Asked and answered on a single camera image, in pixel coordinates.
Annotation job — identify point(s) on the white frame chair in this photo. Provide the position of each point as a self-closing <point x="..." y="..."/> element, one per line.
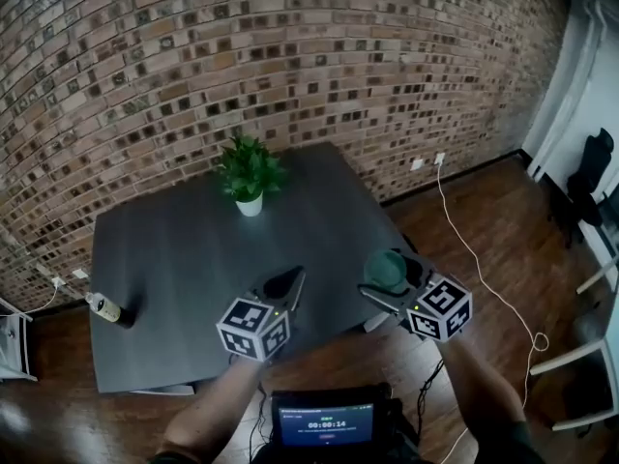
<point x="580" y="356"/>

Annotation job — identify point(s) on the dark bottle with pale label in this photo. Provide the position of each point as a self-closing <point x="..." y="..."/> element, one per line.
<point x="109" y="311"/>

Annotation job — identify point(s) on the person's right forearm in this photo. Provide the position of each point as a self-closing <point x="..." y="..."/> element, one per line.
<point x="479" y="389"/>

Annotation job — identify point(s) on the white wall socket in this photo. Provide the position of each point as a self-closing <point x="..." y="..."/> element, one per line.
<point x="79" y="273"/>
<point x="417" y="165"/>

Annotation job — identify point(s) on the person's left forearm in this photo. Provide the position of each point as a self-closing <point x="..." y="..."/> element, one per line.
<point x="213" y="409"/>

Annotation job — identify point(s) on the green cup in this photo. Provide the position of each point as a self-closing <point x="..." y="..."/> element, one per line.
<point x="385" y="269"/>

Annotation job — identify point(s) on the green plant in white pot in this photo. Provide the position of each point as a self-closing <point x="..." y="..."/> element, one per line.
<point x="250" y="172"/>

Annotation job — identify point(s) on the black tablet with lit screen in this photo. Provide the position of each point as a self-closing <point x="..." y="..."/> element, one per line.
<point x="326" y="423"/>

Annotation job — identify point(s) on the white wall charger plug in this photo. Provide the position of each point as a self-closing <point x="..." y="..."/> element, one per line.
<point x="58" y="281"/>
<point x="439" y="158"/>

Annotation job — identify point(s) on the dark grey table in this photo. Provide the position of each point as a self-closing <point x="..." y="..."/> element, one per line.
<point x="193" y="278"/>

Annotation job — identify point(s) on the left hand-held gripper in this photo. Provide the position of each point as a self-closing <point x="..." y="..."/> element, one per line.
<point x="251" y="329"/>

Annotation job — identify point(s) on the black office chair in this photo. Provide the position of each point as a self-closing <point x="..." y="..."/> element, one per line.
<point x="587" y="186"/>

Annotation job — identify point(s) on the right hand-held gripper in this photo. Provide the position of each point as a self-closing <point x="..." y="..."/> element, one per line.
<point x="437" y="310"/>

